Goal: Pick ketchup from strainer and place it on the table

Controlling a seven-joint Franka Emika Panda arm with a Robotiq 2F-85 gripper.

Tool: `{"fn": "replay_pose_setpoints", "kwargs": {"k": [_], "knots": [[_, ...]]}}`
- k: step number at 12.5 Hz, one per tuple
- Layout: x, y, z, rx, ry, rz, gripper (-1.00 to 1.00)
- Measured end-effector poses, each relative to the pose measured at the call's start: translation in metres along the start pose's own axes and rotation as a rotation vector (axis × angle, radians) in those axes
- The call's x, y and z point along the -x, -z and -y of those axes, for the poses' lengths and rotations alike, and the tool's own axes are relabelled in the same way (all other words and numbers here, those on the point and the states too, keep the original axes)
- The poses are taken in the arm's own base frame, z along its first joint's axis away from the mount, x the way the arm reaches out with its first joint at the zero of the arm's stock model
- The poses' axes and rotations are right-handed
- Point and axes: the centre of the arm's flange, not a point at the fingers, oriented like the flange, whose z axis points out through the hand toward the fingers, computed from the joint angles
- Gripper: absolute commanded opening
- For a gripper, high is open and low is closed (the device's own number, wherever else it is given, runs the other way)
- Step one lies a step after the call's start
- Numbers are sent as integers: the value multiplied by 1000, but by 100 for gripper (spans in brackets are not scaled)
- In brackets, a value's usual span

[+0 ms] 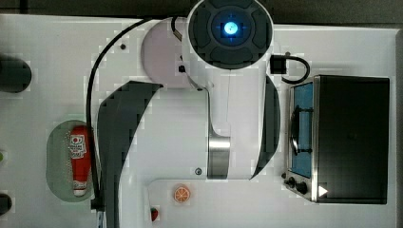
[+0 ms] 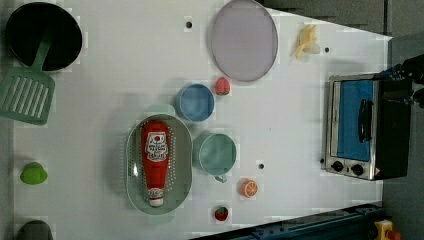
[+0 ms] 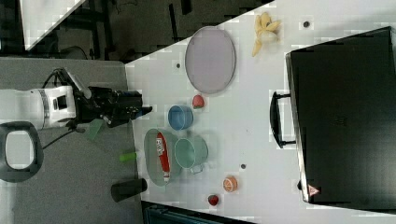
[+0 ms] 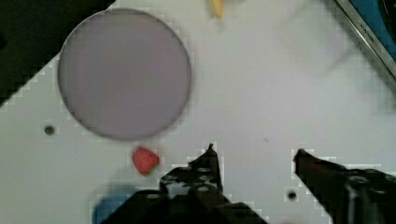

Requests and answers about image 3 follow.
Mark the red toy strawberry near plate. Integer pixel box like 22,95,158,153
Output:
192,94,205,109

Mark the red toy strawberry near edge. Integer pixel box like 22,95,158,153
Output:
208,195,219,206

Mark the red felt ketchup bottle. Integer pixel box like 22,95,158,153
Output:
156,133,170,183

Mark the green oval strainer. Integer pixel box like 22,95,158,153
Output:
144,129,181,187

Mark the black toaster oven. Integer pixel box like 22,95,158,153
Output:
285,26,396,214

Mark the blue bowl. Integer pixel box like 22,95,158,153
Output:
168,105,193,131

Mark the grey round plate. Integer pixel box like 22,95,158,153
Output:
185,26,236,94

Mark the black cylinder on table edge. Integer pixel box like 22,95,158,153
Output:
110,178,148,203

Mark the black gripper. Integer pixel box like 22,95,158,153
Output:
73,87,153,128

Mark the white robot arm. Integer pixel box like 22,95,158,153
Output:
1,86,152,183

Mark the peeled toy banana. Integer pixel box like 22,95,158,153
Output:
251,12,281,57

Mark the toy orange half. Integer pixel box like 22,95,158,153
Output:
222,175,238,192

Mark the green cup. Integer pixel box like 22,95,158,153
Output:
175,135,208,175

